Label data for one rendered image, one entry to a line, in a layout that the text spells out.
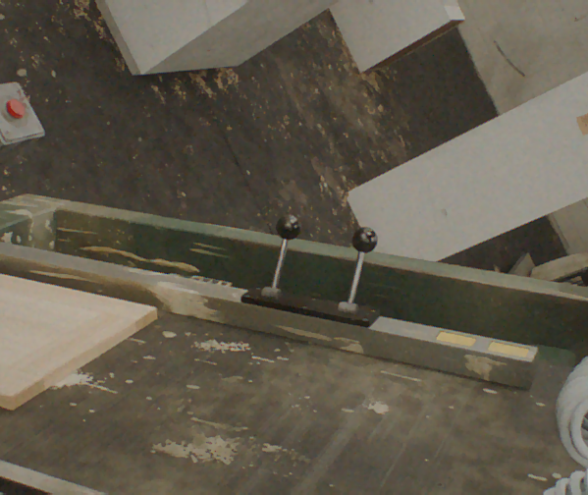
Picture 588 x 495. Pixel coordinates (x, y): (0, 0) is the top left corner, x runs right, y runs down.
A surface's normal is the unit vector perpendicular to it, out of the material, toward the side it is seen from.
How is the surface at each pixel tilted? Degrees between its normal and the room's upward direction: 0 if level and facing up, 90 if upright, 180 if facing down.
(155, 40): 90
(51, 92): 0
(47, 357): 57
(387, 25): 90
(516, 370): 90
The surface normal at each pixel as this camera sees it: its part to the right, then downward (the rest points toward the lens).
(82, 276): -0.40, 0.27
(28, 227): 0.91, 0.16
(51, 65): 0.79, -0.38
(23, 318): 0.04, -0.95
